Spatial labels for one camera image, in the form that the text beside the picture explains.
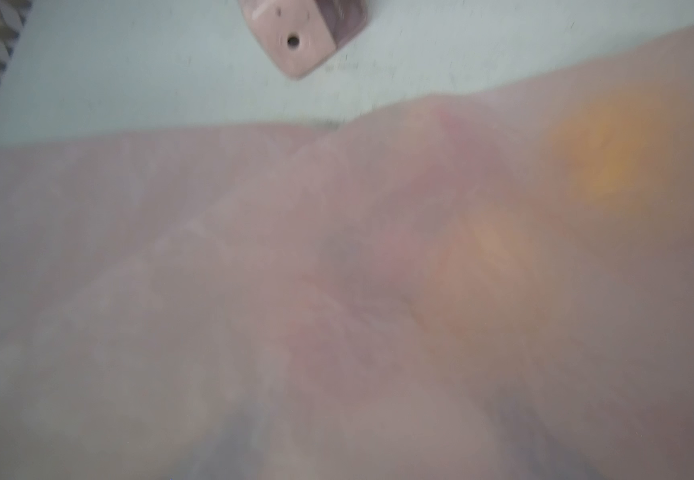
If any pink plastic bag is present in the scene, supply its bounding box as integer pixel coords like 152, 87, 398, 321
0, 26, 694, 479

